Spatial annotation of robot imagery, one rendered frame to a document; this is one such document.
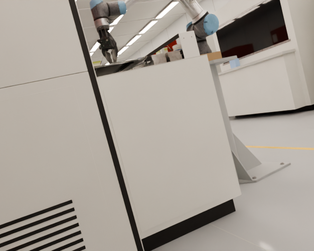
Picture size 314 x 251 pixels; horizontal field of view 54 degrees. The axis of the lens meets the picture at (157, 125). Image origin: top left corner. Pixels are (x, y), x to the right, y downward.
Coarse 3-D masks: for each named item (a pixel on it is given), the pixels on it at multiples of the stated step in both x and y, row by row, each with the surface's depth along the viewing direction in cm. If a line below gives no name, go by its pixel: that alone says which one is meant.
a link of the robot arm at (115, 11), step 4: (108, 4) 166; (112, 4) 167; (116, 4) 168; (120, 4) 169; (124, 4) 170; (108, 8) 166; (112, 8) 167; (116, 8) 168; (120, 8) 169; (124, 8) 170; (112, 12) 168; (116, 12) 169; (120, 12) 170; (124, 12) 172; (108, 16) 170; (112, 16) 174; (116, 16) 174
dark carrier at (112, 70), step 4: (140, 60) 167; (120, 64) 163; (124, 64) 167; (132, 64) 174; (100, 68) 159; (104, 68) 162; (108, 68) 166; (112, 68) 170; (116, 68) 174; (120, 68) 178; (128, 68) 186; (96, 72) 169; (100, 72) 173; (104, 72) 177; (108, 72) 181; (112, 72) 185
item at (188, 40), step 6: (180, 36) 155; (186, 36) 157; (192, 36) 158; (180, 42) 155; (186, 42) 156; (192, 42) 158; (186, 48) 156; (192, 48) 158; (186, 54) 156; (192, 54) 158; (198, 54) 159
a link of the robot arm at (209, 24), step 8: (184, 0) 185; (192, 0) 186; (184, 8) 189; (192, 8) 187; (200, 8) 188; (192, 16) 190; (200, 16) 187; (208, 16) 187; (216, 16) 190; (200, 24) 189; (208, 24) 187; (216, 24) 190; (200, 32) 194; (208, 32) 190
